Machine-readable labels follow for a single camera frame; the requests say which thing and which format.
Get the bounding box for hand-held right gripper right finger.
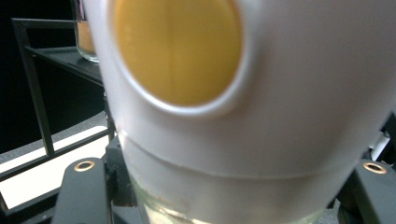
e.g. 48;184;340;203
337;158;396;224

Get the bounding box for black metal two-tier rack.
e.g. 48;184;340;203
0;17;125;224

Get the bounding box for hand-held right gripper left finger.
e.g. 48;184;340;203
50;157;115;224

